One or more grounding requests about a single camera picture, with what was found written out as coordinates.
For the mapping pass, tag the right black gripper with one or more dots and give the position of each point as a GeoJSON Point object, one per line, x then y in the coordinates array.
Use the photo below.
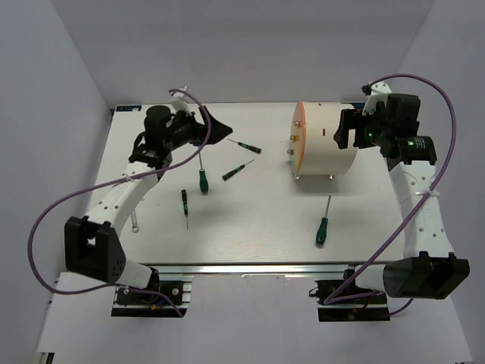
{"type": "Point", "coordinates": [348, 120]}

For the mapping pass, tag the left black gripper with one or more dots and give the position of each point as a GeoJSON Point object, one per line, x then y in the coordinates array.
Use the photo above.
{"type": "Point", "coordinates": [200, 130]}

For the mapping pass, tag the round cream drawer cabinet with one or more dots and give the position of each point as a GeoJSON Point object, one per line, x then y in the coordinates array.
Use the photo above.
{"type": "Point", "coordinates": [312, 149]}

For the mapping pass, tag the small precision screwdriver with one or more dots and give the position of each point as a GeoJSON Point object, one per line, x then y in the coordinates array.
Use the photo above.
{"type": "Point", "coordinates": [235, 171]}
{"type": "Point", "coordinates": [185, 207]}
{"type": "Point", "coordinates": [251, 148]}

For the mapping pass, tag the green screwdriver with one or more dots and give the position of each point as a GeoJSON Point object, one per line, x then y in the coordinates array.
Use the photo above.
{"type": "Point", "coordinates": [321, 234]}
{"type": "Point", "coordinates": [203, 181]}

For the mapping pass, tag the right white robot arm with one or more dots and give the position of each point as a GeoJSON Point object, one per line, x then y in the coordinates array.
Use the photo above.
{"type": "Point", "coordinates": [429, 268]}

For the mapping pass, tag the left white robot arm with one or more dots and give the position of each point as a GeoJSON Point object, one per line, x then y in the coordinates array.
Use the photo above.
{"type": "Point", "coordinates": [91, 243]}

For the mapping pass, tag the small silver wrench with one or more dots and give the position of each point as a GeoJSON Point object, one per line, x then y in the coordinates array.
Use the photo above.
{"type": "Point", "coordinates": [134, 222]}

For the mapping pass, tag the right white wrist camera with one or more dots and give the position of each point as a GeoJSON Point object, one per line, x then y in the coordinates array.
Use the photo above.
{"type": "Point", "coordinates": [375, 92]}

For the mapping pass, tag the aluminium front rail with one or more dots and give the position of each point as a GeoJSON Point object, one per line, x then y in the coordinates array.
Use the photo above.
{"type": "Point", "coordinates": [251, 269]}

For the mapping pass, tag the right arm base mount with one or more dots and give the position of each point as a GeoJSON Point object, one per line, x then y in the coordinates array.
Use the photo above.
{"type": "Point", "coordinates": [363, 309]}

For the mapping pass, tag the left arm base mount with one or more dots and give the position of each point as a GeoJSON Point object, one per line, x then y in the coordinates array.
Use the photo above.
{"type": "Point", "coordinates": [128, 304]}

